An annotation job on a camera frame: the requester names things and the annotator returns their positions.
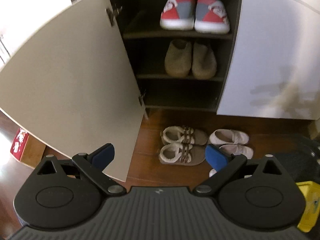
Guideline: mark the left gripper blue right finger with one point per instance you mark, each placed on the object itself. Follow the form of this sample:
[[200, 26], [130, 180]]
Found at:
[[227, 168]]

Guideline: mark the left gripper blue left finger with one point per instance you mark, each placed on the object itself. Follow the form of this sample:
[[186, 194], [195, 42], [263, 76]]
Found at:
[[92, 166]]

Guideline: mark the white loafer front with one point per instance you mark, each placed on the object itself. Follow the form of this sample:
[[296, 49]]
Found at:
[[240, 151]]

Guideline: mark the white loafer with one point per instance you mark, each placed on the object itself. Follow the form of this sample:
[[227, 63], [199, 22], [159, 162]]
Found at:
[[240, 151], [228, 136]]

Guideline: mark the brown fleece shoe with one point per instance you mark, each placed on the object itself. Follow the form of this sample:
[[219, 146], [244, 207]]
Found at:
[[183, 135], [182, 154]]

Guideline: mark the beige quilted slipper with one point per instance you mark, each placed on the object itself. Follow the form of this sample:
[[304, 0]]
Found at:
[[178, 59], [204, 65]]

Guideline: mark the beige quilted slipper front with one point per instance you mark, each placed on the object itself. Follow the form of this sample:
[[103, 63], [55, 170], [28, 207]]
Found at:
[[178, 59]]

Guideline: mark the red grey slipper front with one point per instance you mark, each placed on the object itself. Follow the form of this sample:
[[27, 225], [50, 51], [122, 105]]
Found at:
[[211, 17]]

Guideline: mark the red grey slipper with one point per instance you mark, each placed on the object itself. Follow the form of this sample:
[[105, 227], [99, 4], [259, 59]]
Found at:
[[211, 17], [178, 15]]

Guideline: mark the red grey slipper back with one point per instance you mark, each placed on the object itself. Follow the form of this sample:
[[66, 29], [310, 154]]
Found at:
[[178, 15]]

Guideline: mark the beige cube ottoman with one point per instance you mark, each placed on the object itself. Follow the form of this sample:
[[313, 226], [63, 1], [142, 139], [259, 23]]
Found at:
[[27, 149]]

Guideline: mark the metal lower door hinge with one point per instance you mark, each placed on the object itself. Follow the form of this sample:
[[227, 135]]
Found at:
[[141, 100]]

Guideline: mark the metal door hinge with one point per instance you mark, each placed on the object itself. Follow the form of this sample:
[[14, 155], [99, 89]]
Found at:
[[113, 13], [141, 100]]

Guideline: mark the yellow object at edge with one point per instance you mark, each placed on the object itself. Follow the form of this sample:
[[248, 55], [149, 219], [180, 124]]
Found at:
[[311, 193]]

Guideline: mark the white closed cabinet door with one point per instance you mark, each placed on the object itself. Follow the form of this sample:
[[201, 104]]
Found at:
[[274, 72]]

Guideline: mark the dark shoe cabinet shelves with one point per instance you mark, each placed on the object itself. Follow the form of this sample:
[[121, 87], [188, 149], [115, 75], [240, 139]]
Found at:
[[146, 44]]

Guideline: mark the metal upper door hinge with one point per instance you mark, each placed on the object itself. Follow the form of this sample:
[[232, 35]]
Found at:
[[113, 13]]

